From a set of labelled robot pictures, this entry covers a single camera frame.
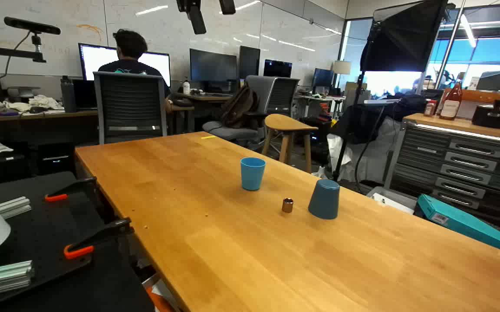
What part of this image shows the light blue upright cup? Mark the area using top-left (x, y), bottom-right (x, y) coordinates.
top-left (240, 155), bottom-right (268, 192)

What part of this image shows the dark blue inverted cup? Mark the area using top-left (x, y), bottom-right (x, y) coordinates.
top-left (308, 176), bottom-right (342, 221)

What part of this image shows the dark wide computer monitor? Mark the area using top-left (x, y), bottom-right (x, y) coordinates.
top-left (188, 46), bottom-right (240, 86)

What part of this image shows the dark tall computer monitor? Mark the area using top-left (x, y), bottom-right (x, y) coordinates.
top-left (238, 44), bottom-right (263, 79)

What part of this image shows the bright white computer monitor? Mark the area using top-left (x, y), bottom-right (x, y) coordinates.
top-left (139, 50), bottom-right (174, 88)
top-left (77, 41), bottom-right (120, 83)

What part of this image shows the seated person dark hair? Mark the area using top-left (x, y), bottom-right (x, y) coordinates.
top-left (98, 27), bottom-right (169, 79)

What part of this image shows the small dark computer monitor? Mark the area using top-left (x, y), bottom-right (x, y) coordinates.
top-left (263, 57), bottom-right (294, 79)

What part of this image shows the light grey office chair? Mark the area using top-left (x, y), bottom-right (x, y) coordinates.
top-left (202, 72), bottom-right (280, 145)

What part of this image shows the brown jacket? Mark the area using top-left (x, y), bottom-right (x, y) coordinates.
top-left (219, 84), bottom-right (259, 129)

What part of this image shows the dark mesh office chair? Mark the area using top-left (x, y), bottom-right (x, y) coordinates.
top-left (266, 76), bottom-right (302, 115)

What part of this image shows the grey mesh office chair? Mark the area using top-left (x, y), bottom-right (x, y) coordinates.
top-left (92, 69), bottom-right (170, 145)

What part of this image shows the white shade table lamp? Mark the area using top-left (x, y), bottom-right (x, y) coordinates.
top-left (330, 58), bottom-right (355, 89)

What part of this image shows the wooden stool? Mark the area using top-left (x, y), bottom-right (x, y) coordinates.
top-left (261, 112), bottom-right (320, 173)

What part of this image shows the black computer tower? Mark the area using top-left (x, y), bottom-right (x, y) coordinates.
top-left (59, 74), bottom-right (99, 114)

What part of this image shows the black light stand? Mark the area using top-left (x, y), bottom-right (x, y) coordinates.
top-left (332, 70), bottom-right (368, 181)

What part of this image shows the black softbox light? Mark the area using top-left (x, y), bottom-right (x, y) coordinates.
top-left (358, 0), bottom-right (450, 74)

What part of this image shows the white crumpled cloth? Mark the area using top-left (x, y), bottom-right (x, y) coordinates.
top-left (0, 93), bottom-right (66, 115)

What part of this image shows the red white bottle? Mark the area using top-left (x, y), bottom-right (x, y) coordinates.
top-left (438, 84), bottom-right (464, 121)

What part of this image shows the white box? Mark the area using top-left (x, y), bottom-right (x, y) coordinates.
top-left (367, 185), bottom-right (419, 216)

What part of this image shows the aluminium extrusion bar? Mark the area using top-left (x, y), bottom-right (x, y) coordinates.
top-left (0, 193), bottom-right (33, 219)
top-left (0, 258), bottom-right (35, 299)

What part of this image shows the black side table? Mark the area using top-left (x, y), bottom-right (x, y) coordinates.
top-left (0, 169), bottom-right (155, 312)

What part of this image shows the grey tool drawer cabinet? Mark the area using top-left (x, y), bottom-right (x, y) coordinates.
top-left (384, 110), bottom-right (500, 216)

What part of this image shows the black device on cabinet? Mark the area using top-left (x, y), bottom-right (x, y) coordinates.
top-left (471, 98), bottom-right (500, 129)

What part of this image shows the teal flat case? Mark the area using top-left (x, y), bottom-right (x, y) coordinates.
top-left (417, 192), bottom-right (500, 263)

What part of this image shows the black camera bar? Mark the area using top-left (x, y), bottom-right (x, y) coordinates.
top-left (2, 15), bottom-right (63, 36)

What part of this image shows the black clamp orange handle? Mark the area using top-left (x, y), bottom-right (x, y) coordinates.
top-left (44, 174), bottom-right (99, 206)
top-left (63, 216), bottom-right (134, 263)

